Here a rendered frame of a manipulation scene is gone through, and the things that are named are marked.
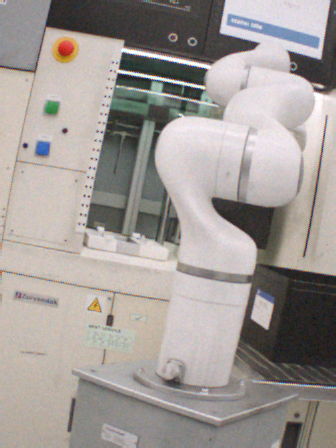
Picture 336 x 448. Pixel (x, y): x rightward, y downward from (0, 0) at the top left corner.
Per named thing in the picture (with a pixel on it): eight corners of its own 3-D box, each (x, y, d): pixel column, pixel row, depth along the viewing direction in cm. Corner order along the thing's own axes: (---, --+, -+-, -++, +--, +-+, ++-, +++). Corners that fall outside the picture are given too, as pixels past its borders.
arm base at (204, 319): (210, 407, 117) (237, 289, 116) (109, 373, 128) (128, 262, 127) (266, 391, 133) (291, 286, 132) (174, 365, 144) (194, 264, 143)
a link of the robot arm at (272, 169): (192, 206, 127) (295, 227, 125) (200, 133, 121) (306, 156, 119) (238, 105, 170) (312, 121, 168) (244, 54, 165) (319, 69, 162)
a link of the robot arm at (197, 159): (248, 286, 123) (276, 129, 121) (127, 262, 126) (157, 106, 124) (253, 279, 135) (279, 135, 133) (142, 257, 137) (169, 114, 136)
